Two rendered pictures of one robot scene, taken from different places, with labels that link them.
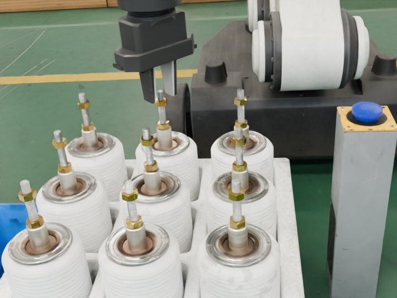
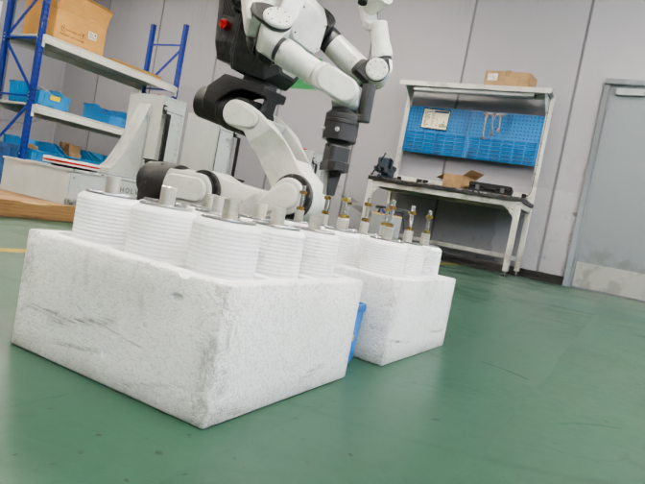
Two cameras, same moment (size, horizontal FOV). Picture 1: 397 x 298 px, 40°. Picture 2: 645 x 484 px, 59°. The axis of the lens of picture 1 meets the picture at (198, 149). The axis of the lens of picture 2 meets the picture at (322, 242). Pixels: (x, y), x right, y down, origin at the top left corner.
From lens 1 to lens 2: 1.46 m
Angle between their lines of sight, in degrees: 69
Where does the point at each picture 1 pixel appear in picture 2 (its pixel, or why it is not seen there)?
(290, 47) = (315, 191)
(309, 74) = (318, 208)
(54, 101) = not seen: outside the picture
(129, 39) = (341, 156)
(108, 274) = (416, 251)
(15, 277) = (400, 249)
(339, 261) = not seen: hidden behind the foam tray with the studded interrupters
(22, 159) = not seen: hidden behind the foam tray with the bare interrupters
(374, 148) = (396, 226)
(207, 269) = (430, 250)
